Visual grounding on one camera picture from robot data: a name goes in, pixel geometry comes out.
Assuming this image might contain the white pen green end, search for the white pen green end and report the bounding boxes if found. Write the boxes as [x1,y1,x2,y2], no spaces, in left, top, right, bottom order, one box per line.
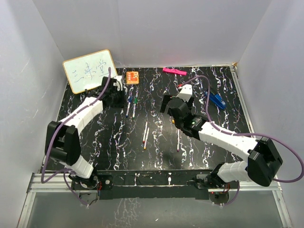
[132,103,137,119]

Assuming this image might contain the white pen yellow end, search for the white pen yellow end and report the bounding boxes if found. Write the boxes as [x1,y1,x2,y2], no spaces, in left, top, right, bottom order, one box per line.
[144,127,150,150]

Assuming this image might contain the white pen red end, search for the white pen red end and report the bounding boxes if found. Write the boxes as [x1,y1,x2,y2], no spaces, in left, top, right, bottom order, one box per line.
[142,121,148,143]

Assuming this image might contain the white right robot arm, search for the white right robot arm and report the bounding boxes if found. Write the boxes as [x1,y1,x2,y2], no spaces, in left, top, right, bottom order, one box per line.
[160,95,283,189]

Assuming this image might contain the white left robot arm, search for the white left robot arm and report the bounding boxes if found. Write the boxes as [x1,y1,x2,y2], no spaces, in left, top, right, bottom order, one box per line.
[45,76,126,190]

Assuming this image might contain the white pen purple end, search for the white pen purple end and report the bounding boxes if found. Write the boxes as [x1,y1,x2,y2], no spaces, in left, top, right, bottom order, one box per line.
[177,129,180,152]

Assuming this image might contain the blue black stapler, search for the blue black stapler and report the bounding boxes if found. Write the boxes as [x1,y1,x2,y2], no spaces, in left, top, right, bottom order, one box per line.
[209,88,226,110]

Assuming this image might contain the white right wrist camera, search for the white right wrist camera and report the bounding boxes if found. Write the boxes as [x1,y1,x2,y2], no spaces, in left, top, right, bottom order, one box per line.
[176,84,192,102]

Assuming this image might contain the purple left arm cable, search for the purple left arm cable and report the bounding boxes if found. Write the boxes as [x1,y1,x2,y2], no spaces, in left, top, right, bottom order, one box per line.
[40,66,112,183]

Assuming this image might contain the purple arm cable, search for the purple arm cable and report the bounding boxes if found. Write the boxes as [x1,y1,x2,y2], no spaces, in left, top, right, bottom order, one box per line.
[40,66,112,183]
[178,75,304,183]

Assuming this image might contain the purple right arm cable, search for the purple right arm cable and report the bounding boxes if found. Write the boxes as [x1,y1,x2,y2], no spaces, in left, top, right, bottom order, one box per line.
[178,75,304,183]

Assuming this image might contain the small whiteboard with yellow frame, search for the small whiteboard with yellow frame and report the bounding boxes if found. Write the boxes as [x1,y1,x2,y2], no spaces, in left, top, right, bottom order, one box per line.
[62,49,117,94]

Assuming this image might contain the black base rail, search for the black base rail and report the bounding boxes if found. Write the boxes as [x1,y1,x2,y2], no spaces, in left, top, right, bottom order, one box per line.
[97,170,211,200]

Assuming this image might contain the aluminium frame rail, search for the aluminium frame rail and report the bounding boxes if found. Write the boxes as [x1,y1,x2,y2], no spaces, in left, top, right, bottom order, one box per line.
[229,65,294,228]

